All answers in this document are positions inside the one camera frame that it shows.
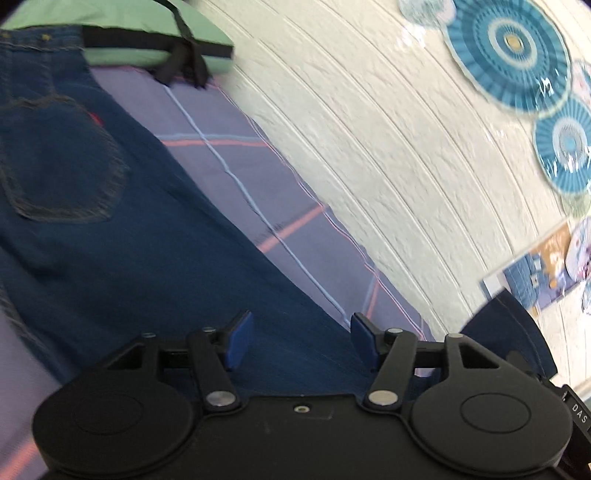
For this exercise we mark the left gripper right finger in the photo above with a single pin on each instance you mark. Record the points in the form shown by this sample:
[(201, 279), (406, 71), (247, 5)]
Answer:
[(389, 354)]

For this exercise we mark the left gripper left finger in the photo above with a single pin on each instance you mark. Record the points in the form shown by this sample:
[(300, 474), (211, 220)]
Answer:
[(215, 353)]

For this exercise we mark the dark blue denim jeans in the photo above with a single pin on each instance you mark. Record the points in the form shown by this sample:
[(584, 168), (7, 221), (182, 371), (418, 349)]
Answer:
[(105, 237)]

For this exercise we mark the bedding advertisement poster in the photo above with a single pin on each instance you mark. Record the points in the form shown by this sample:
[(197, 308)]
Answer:
[(546, 272)]

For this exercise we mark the purple plaid bed sheet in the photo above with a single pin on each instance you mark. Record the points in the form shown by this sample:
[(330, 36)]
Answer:
[(232, 161)]

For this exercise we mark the medium blue paper fan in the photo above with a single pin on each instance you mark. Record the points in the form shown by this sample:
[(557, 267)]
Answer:
[(562, 146)]

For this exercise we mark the large blue paper fan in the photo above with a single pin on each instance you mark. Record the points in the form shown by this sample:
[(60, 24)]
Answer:
[(513, 53)]

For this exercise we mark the small pale paper fan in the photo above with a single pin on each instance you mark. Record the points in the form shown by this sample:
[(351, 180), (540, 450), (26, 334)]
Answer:
[(429, 13)]

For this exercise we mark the green pillow with black straps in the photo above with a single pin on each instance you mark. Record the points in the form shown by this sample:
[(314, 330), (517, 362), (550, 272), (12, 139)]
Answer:
[(138, 37)]

